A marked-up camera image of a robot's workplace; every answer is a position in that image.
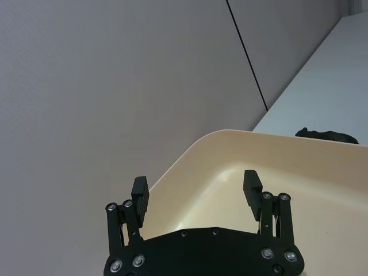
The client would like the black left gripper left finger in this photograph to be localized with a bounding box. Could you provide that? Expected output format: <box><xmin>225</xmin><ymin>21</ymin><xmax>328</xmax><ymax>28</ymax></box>
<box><xmin>105</xmin><ymin>176</ymin><xmax>151</xmax><ymax>257</ymax></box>

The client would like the shallow cream tray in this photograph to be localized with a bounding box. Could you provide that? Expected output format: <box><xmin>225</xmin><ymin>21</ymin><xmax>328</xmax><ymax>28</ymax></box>
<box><xmin>140</xmin><ymin>129</ymin><xmax>368</xmax><ymax>276</ymax></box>

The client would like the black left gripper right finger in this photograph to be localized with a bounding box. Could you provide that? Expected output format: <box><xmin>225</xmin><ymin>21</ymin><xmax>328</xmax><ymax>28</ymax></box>
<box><xmin>242</xmin><ymin>169</ymin><xmax>296</xmax><ymax>249</ymax></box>

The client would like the black crumpled cloth lump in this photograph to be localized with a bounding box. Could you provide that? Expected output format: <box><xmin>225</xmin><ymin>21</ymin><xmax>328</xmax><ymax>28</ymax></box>
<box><xmin>294</xmin><ymin>126</ymin><xmax>359</xmax><ymax>144</ymax></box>

